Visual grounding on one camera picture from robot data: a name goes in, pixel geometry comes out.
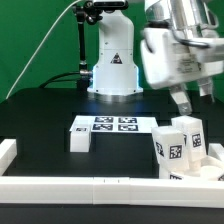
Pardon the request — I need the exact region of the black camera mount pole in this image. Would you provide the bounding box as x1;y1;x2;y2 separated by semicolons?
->
72;0;102;91

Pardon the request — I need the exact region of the white round stool seat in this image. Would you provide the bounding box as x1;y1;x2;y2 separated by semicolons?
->
159;156;224;181

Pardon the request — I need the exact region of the black camera on mount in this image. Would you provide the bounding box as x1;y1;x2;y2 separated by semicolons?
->
93;0;128;10

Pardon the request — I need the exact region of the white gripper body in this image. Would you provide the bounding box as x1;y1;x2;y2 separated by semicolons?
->
141;27;224;89

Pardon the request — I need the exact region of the white fiducial marker sheet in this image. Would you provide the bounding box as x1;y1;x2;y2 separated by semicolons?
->
70;115;158;133

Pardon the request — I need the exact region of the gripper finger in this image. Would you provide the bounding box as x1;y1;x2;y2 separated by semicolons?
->
198;77;214;102
169;84;192;115

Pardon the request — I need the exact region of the white U-shaped boundary frame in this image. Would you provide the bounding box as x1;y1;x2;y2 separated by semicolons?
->
0;139;224;208

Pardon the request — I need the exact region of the white cable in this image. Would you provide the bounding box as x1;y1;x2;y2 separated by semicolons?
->
4;0;84;101

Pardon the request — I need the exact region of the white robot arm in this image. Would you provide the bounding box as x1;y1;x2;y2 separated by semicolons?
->
88;0;224;115

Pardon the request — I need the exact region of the black cable at base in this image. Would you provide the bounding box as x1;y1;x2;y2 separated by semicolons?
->
38;71;83;90

